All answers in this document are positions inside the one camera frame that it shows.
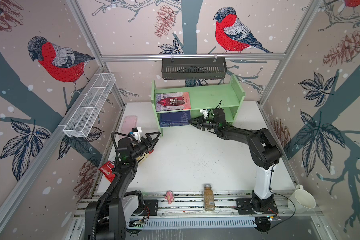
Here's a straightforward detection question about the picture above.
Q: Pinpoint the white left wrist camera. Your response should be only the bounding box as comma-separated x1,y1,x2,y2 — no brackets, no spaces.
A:
130,127,142,142

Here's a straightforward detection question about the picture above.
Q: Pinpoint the black hanging basket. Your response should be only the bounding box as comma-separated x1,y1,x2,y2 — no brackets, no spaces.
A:
162,58,227,80

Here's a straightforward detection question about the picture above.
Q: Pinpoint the green wooden shelf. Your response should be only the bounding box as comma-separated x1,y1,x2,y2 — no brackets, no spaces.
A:
151,75,246,133

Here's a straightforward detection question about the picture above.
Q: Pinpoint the pink small toy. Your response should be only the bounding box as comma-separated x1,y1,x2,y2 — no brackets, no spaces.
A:
165,191,174,205

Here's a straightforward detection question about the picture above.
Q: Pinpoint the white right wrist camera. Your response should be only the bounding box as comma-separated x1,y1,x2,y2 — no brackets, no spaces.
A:
200,109,209,119

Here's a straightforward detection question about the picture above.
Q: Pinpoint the white wire mesh basket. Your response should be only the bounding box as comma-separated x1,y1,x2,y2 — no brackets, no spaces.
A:
63,73,116,138

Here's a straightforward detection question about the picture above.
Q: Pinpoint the pink Hamlet book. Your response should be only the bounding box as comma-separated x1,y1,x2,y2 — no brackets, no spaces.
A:
155,92,191,112

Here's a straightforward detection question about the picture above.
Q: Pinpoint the white cup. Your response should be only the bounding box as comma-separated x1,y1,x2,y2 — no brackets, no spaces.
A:
288,185,317,214

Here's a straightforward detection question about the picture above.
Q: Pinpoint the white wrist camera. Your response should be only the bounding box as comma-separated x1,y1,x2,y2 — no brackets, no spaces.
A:
130,127,142,142
200,109,209,119

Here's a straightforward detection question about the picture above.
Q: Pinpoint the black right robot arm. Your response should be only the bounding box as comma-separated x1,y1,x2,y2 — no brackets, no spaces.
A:
189,108,282,213

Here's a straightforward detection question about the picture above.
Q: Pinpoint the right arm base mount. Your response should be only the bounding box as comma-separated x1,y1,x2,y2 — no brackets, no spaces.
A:
235,196,279,215

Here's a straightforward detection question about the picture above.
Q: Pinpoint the aluminium rail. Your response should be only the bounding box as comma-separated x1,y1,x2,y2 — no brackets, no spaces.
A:
73,191,324,219

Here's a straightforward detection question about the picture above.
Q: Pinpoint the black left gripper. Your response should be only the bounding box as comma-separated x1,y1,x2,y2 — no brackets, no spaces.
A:
130,132,160,161

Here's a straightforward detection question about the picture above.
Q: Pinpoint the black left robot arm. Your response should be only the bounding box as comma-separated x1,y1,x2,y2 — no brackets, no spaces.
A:
84,132,161,240

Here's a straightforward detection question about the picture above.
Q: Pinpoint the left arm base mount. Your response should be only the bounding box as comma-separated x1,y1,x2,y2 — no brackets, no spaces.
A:
122,191,159,219

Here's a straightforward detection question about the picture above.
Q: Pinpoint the spice jar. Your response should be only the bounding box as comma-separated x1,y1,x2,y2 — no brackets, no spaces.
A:
204,184,215,211

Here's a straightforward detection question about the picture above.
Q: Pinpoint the red snack bag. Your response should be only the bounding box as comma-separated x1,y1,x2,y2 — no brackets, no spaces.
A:
98,148,155,182

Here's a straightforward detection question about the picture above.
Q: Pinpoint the pink case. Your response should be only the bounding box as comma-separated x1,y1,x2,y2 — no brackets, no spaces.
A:
120,116,138,134

